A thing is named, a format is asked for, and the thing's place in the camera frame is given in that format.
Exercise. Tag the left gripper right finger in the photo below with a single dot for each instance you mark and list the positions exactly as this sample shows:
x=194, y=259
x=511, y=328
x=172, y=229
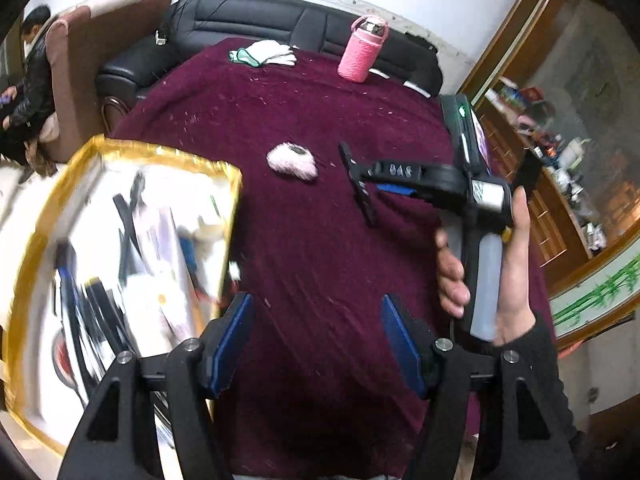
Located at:
x=411, y=341

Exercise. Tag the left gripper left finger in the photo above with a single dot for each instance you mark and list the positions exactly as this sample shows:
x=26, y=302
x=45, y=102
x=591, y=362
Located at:
x=223, y=342

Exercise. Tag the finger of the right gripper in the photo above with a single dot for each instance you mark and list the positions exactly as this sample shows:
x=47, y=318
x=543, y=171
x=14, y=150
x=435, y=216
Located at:
x=399, y=190
x=354, y=174

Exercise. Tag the black marker yellow cap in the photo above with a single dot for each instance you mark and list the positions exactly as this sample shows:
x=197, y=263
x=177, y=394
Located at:
x=108, y=316

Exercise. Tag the black marker blue cap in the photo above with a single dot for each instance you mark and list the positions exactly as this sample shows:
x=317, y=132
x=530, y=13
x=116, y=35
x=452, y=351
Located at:
x=65, y=267

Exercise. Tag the person's right forearm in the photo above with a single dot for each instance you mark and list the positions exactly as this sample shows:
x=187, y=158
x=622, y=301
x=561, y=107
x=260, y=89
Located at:
x=541, y=402

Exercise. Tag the person's right hand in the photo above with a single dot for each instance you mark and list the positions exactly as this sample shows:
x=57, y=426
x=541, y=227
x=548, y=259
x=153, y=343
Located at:
x=514, y=316

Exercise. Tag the pink fluffy pompom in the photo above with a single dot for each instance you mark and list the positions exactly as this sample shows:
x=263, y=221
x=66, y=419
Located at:
x=293, y=160

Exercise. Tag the maroon table cloth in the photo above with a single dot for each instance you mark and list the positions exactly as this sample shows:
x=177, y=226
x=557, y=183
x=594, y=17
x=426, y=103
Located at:
x=317, y=391

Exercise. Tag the pink knitted bottle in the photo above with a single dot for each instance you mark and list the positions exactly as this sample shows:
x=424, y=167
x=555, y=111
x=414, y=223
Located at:
x=369, y=32

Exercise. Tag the white gloves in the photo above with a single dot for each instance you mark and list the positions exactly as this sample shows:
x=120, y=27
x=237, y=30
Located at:
x=262, y=53

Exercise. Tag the gold rimmed storage tray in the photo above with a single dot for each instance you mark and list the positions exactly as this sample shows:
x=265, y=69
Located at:
x=154, y=225

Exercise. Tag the wooden shelf unit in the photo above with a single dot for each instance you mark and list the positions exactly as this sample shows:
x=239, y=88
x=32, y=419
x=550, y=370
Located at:
x=561, y=78

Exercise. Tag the black leather sofa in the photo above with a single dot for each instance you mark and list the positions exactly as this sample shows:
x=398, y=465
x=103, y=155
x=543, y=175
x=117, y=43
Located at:
x=189, y=26

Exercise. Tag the brown armchair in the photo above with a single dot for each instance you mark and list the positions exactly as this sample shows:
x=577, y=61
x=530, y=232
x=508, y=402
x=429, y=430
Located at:
x=78, y=43

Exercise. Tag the seated person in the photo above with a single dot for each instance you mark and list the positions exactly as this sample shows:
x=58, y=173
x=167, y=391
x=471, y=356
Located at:
x=27, y=105

